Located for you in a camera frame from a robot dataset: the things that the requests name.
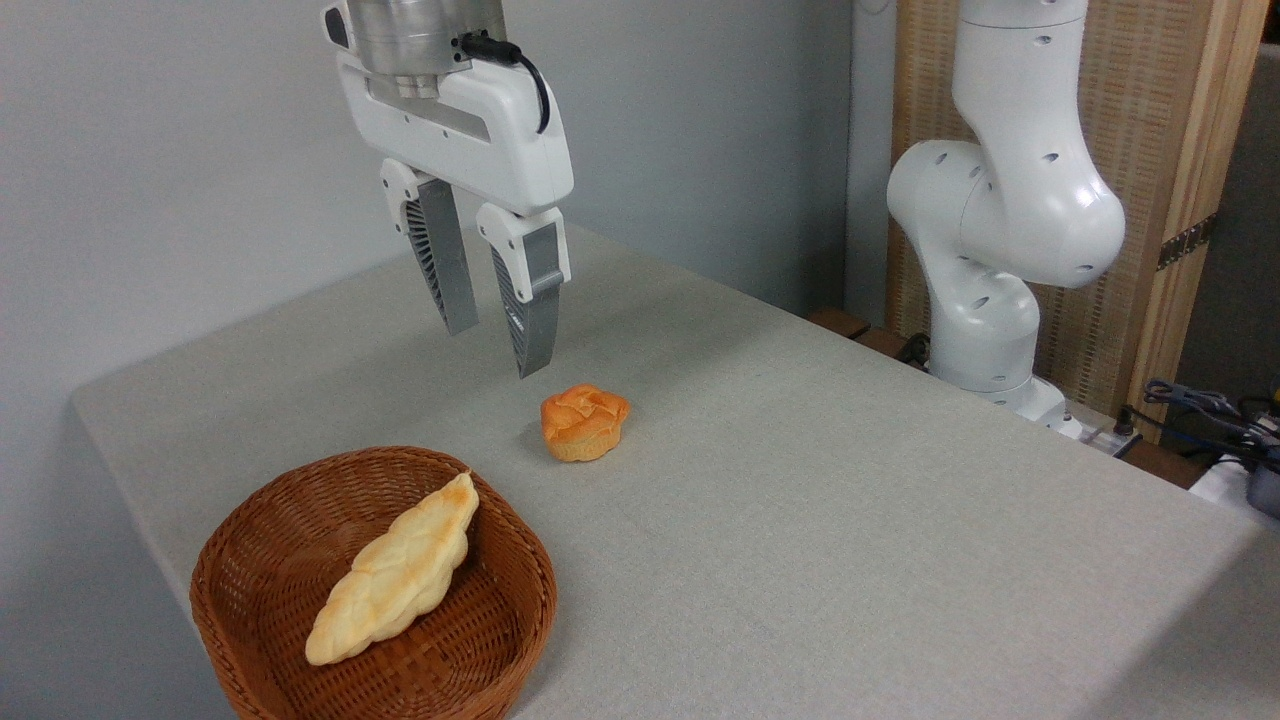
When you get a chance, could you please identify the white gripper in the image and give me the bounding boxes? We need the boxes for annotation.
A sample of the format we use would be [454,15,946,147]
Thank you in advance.
[321,0,575,380]

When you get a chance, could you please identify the small round bread roll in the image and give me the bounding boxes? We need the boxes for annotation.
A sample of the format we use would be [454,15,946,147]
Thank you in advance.
[540,384,632,463]

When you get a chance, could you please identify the long braided bread loaf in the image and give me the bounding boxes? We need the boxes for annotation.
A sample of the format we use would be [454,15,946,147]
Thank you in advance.
[304,471,480,666]

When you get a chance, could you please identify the brown woven wicker basket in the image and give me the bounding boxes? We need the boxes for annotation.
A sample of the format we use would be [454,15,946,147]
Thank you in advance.
[189,446,558,720]

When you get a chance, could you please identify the metal screen hinge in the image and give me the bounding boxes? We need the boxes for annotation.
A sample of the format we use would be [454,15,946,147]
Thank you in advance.
[1157,213,1219,272]

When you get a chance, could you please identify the white box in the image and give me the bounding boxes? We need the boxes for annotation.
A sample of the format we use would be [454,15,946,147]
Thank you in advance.
[1188,455,1280,531]

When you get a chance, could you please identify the grey cup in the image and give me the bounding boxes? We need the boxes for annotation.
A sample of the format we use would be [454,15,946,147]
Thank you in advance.
[1246,455,1280,519]

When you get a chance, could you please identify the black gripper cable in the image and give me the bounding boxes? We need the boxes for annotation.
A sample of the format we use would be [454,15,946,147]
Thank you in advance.
[458,32,552,135]

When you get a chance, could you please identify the bundle of dark cables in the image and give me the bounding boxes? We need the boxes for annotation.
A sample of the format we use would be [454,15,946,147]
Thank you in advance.
[1143,378,1280,461]

